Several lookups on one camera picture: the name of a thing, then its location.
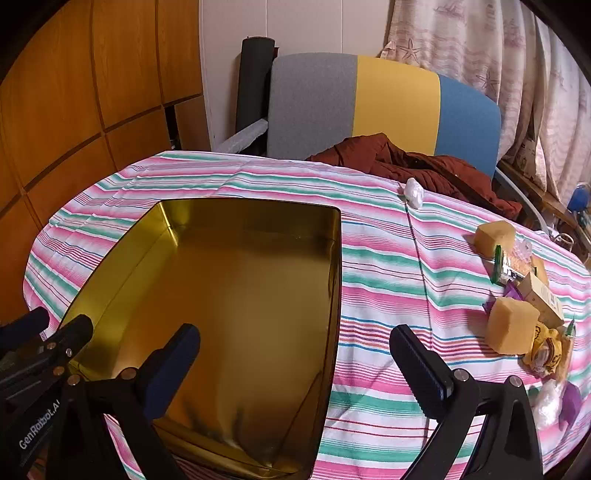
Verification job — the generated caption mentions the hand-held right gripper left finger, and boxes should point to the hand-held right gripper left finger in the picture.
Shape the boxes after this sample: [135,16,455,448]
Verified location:
[62,323,201,480]

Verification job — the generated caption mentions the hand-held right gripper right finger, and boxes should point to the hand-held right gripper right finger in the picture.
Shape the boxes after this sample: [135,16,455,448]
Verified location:
[389,324,544,480]

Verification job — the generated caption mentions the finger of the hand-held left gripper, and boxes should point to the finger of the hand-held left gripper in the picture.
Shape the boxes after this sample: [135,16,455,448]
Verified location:
[0,308,51,352]
[0,315,94,393]

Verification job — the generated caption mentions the gold tin box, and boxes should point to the gold tin box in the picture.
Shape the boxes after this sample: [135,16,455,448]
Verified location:
[55,199,343,480]

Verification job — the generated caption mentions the yellow sponge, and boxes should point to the yellow sponge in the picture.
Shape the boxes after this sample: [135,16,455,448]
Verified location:
[475,220,517,257]
[487,296,541,355]

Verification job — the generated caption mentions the cream cardboard box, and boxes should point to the cream cardboard box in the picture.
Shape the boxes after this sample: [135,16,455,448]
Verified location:
[517,272,566,328]

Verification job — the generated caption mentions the striped tablecloth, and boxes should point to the striped tablecloth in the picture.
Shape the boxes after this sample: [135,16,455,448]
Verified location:
[23,150,591,480]

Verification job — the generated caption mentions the purple wrapper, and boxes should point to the purple wrapper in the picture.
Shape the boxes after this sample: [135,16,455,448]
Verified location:
[482,281,525,315]

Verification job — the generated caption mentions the yellow snack packet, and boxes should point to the yellow snack packet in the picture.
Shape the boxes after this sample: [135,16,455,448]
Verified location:
[522,323,575,379]

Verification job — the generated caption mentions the clear plastic bag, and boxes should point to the clear plastic bag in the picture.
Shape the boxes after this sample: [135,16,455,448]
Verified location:
[529,381,566,432]

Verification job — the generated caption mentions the green-edged cracker packet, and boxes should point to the green-edged cracker packet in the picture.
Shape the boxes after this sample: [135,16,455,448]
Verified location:
[492,244,532,284]

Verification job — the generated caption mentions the purple packet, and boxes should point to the purple packet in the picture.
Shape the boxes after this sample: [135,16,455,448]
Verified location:
[558,382,583,432]

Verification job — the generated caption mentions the small tan box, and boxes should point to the small tan box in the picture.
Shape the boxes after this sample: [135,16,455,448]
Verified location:
[530,255,550,287]

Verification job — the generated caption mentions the white crumpled plastic wrap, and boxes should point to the white crumpled plastic wrap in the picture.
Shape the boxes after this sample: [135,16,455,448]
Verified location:
[404,178,426,208]

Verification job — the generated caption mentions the red-brown jacket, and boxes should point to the red-brown jacket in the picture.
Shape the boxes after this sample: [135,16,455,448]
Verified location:
[305,133,523,221]

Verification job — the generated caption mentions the wooden side table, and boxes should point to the wooden side table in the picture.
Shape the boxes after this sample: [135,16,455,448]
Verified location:
[501,159,578,227]

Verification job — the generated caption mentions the wooden wardrobe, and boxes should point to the wooden wardrobe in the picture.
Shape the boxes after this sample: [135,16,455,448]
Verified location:
[0,0,206,324]

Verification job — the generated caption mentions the blue jug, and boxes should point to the blue jug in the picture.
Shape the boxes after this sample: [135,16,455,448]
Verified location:
[567,185,591,215]

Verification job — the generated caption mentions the grey yellow blue chair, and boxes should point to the grey yellow blue chair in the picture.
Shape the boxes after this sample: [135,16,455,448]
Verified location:
[213,52,552,232]

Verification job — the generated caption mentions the black rolled mat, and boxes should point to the black rolled mat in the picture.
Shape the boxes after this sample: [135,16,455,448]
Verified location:
[235,37,278,155]

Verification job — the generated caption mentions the starfish print curtain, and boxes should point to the starfish print curtain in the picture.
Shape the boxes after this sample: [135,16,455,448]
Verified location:
[381,0,591,204]

